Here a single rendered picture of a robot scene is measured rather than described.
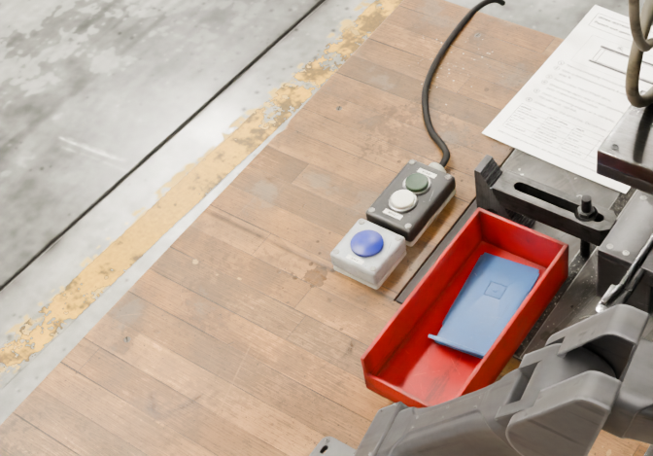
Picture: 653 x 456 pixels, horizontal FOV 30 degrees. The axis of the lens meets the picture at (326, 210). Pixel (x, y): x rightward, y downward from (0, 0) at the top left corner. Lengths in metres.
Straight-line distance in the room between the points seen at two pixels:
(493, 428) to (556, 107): 0.74
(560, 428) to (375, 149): 0.76
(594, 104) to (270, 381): 0.58
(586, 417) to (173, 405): 0.63
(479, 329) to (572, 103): 0.39
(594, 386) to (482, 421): 0.15
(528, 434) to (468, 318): 0.47
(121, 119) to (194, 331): 1.70
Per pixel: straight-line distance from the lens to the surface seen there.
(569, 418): 0.92
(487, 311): 1.42
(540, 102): 1.66
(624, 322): 0.93
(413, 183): 1.52
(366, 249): 1.46
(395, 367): 1.39
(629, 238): 1.39
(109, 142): 3.08
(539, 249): 1.45
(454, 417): 1.06
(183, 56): 3.26
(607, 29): 1.77
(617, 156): 1.26
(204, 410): 1.41
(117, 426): 1.43
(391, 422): 1.16
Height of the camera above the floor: 2.05
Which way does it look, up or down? 48 degrees down
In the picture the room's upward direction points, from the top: 12 degrees counter-clockwise
